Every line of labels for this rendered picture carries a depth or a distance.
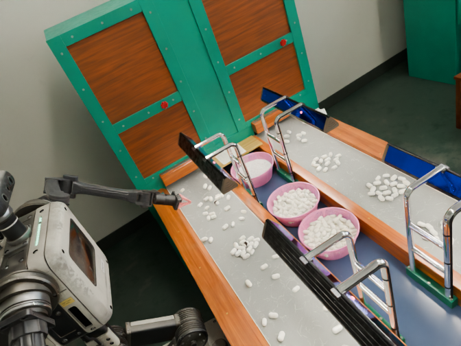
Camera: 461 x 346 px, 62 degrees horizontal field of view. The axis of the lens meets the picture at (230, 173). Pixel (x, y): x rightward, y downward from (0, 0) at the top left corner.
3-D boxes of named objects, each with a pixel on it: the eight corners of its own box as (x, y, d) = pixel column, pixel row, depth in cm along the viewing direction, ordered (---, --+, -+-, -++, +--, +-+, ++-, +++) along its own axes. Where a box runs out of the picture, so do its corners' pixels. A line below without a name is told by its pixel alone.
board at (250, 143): (218, 169, 236) (217, 168, 235) (209, 160, 248) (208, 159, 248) (263, 144, 242) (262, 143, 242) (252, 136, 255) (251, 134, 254)
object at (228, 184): (223, 195, 167) (217, 182, 163) (178, 146, 218) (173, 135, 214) (239, 186, 169) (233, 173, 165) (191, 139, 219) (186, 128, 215)
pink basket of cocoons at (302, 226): (326, 277, 160) (322, 262, 155) (291, 241, 182) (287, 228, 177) (375, 243, 166) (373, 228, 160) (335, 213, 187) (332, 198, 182)
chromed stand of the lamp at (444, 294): (451, 309, 133) (450, 218, 109) (406, 274, 149) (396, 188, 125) (490, 279, 137) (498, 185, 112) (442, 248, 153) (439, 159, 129)
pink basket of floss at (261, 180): (270, 191, 217) (266, 178, 212) (229, 192, 230) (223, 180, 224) (282, 163, 235) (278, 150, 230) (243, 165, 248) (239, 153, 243)
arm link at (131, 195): (58, 197, 186) (61, 175, 184) (62, 194, 191) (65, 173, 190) (147, 210, 190) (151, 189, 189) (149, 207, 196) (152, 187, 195)
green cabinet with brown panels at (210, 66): (136, 189, 235) (45, 41, 183) (120, 156, 280) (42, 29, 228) (315, 88, 261) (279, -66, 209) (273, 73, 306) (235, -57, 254)
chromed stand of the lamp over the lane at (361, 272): (362, 378, 125) (339, 297, 101) (324, 333, 142) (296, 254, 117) (406, 344, 129) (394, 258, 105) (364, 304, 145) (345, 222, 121)
